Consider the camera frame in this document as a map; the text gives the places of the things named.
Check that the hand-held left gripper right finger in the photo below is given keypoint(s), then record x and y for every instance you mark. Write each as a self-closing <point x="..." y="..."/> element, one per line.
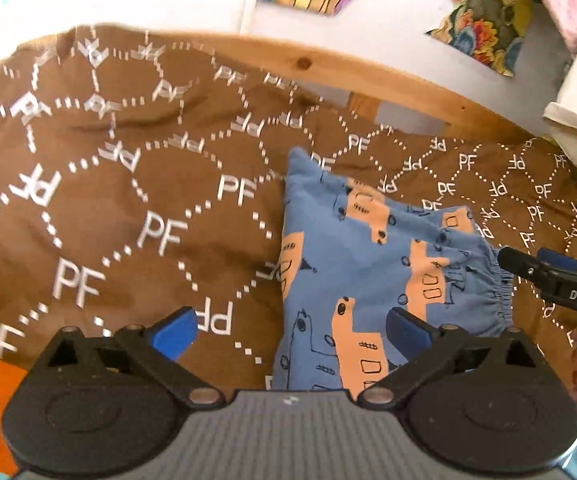
<point x="408" y="332"/>

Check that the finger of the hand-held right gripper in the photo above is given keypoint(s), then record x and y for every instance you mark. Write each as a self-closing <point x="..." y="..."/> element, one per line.
<point x="563" y="262"/>
<point x="521" y="265"/>

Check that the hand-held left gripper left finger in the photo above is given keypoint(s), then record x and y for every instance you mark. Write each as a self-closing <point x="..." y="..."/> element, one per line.
<point x="173" y="332"/>

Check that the blue pants with orange print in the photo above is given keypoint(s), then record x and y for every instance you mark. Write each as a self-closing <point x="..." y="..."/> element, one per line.
<point x="368" y="270"/>

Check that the brown patterned blanket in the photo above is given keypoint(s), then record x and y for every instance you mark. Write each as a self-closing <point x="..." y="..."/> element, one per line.
<point x="118" y="185"/>

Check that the wooden bed frame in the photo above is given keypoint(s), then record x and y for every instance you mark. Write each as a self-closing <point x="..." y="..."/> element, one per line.
<point x="368" y="80"/>

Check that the floral wall poster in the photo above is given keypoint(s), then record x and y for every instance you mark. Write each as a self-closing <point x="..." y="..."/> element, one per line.
<point x="488" y="15"/>

